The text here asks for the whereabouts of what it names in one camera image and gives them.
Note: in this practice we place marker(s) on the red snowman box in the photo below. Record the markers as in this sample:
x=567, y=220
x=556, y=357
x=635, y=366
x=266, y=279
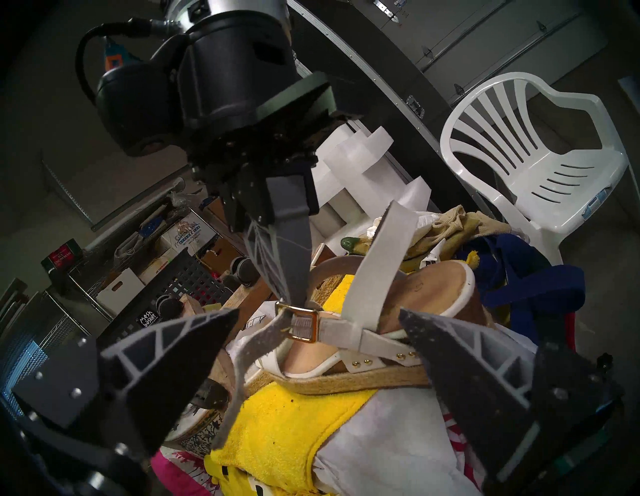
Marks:
x=62, y=256

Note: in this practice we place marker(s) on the pink pillow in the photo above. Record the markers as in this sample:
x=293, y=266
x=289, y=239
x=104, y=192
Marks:
x=180, y=475

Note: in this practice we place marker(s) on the labelled cardboard box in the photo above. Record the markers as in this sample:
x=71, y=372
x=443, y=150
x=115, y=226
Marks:
x=157, y=265

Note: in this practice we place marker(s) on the black mesh basket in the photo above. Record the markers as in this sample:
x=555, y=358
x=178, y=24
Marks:
x=190, y=280

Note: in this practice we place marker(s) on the white plastic chair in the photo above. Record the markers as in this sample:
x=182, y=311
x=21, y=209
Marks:
x=550, y=190

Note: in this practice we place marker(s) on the white red-logo plastic bag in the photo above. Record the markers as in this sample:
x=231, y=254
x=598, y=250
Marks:
x=400, y=445

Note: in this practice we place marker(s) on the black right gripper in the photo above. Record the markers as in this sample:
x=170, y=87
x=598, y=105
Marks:
x=225, y=90

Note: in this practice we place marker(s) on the window with blinds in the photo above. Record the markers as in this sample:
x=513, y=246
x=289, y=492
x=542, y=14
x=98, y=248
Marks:
x=17, y=375

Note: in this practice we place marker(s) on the brown cardboard box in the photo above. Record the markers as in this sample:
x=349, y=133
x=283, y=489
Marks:
x=220, y=255

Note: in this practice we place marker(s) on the wooden cross caster dolly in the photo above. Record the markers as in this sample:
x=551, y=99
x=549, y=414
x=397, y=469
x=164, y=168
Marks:
x=250, y=300

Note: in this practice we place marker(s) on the yellow terry towel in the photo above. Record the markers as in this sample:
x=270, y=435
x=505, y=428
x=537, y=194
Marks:
x=285, y=435

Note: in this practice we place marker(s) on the black flight case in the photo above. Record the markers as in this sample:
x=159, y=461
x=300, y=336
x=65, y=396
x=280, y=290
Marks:
x=380, y=60

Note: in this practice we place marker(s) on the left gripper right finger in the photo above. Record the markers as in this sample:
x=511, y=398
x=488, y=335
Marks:
x=475, y=385

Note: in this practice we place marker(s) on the white printed round tote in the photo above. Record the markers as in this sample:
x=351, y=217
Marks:
x=200, y=430

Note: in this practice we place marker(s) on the beige green-tipped work glove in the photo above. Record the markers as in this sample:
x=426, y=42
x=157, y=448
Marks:
x=450, y=230

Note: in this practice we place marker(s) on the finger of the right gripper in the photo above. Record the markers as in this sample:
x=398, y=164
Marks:
x=267, y=250

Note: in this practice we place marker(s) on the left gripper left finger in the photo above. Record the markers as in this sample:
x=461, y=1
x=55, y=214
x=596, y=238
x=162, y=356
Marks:
x=165, y=370

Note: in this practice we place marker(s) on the white foam packing block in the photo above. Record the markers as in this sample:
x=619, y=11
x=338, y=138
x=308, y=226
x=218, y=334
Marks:
x=360, y=170

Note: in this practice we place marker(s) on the white storage box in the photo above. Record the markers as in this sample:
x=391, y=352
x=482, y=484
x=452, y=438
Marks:
x=120, y=290

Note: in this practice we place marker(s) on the white crumpled cloth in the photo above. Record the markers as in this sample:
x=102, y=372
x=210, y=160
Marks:
x=425, y=220

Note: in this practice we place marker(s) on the blue fabric bag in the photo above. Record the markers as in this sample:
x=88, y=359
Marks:
x=530, y=285

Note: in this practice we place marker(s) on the small white Gildan carton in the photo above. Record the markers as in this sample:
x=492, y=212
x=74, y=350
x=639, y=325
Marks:
x=187, y=235

